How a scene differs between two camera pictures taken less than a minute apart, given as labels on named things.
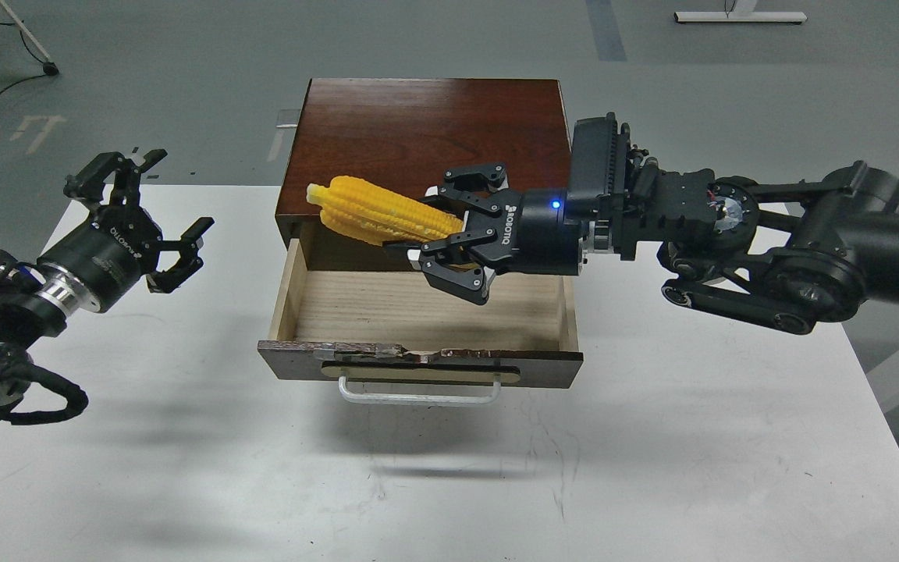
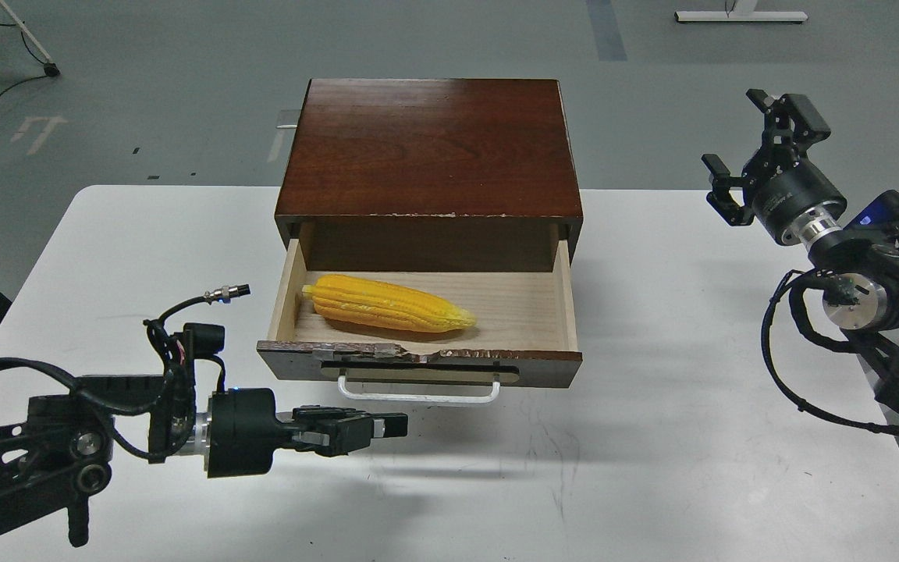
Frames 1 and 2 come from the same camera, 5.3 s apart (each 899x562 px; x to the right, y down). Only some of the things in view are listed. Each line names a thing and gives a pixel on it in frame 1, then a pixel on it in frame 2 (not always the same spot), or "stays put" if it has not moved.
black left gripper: x=119 y=243 -> x=243 y=431
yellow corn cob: x=359 y=211 -> x=360 y=300
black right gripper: x=534 y=236 -> x=792 y=200
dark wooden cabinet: x=404 y=134 stays put
